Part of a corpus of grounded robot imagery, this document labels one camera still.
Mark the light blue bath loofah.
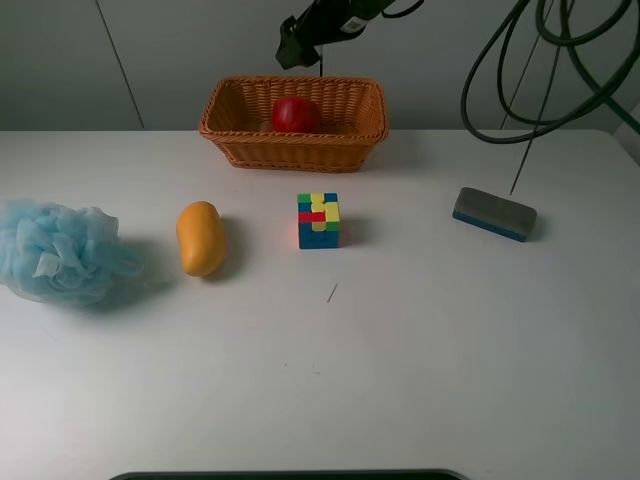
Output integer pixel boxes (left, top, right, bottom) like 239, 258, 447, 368
1, 200, 143, 306

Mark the black picker gripper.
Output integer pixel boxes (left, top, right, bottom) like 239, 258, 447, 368
275, 0, 394, 70

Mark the grey blue board eraser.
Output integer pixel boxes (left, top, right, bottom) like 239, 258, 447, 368
452, 187, 537, 242

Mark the red apple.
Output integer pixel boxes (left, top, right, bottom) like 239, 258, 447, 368
272, 96, 321, 134

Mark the orange wicker basket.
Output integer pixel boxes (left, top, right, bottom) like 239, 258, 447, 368
199, 76, 389, 173

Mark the yellow mango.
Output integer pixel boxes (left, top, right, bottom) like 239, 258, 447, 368
176, 201, 228, 277

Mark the black looped cable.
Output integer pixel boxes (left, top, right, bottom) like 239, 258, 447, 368
460, 0, 640, 197

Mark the multicoloured puzzle cube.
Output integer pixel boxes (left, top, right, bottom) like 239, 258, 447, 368
297, 192, 342, 250

